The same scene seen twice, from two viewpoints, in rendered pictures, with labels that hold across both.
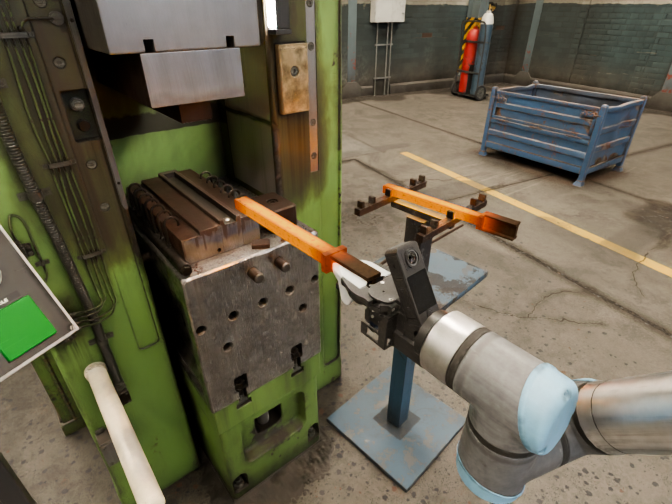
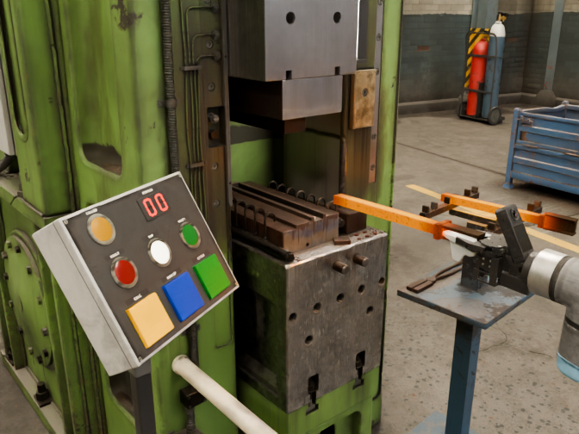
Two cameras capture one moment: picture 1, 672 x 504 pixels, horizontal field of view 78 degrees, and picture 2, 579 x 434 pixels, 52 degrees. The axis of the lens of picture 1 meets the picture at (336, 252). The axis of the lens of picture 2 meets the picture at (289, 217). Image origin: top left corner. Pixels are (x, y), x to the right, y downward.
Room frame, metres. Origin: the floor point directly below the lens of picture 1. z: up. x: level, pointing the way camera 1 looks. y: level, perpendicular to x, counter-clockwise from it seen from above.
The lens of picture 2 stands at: (-0.62, 0.34, 1.52)
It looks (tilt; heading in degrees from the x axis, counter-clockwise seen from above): 19 degrees down; 0
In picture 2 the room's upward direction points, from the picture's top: straight up
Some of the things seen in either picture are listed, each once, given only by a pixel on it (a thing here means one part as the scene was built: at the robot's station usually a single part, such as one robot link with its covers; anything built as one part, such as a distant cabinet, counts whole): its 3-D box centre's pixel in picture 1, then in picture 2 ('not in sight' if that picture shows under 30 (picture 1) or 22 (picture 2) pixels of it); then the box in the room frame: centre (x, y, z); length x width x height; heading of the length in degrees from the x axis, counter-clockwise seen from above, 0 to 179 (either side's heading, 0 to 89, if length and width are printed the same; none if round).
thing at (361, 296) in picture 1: (365, 291); (476, 244); (0.49, -0.04, 1.07); 0.09 x 0.05 x 0.02; 43
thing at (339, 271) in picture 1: (346, 287); (457, 247); (0.53, -0.02, 1.05); 0.09 x 0.03 x 0.06; 43
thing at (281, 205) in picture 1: (273, 212); (343, 215); (1.04, 0.17, 0.95); 0.12 x 0.08 x 0.06; 40
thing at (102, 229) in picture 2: not in sight; (101, 229); (0.35, 0.66, 1.16); 0.05 x 0.03 x 0.04; 130
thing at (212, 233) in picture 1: (188, 208); (264, 213); (1.04, 0.41, 0.96); 0.42 x 0.20 x 0.09; 40
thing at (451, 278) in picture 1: (413, 279); (473, 287); (1.07, -0.24, 0.70); 0.40 x 0.30 x 0.02; 134
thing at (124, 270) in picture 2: not in sight; (124, 272); (0.33, 0.62, 1.09); 0.05 x 0.03 x 0.04; 130
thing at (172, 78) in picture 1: (160, 66); (262, 89); (1.04, 0.41, 1.32); 0.42 x 0.20 x 0.10; 40
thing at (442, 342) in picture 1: (453, 345); (549, 273); (0.40, -0.15, 1.05); 0.10 x 0.05 x 0.09; 130
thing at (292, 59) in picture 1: (293, 79); (362, 99); (1.18, 0.11, 1.27); 0.09 x 0.02 x 0.17; 130
